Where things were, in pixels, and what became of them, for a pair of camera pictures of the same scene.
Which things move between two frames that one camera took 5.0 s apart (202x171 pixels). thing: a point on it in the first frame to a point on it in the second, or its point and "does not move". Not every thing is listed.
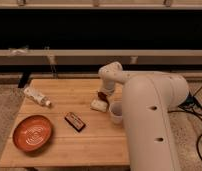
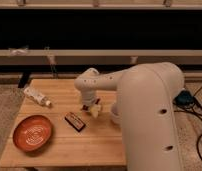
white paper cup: [116, 110] does not move
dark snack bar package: [75, 121] does not move
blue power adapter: [189, 101] does not move
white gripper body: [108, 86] to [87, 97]
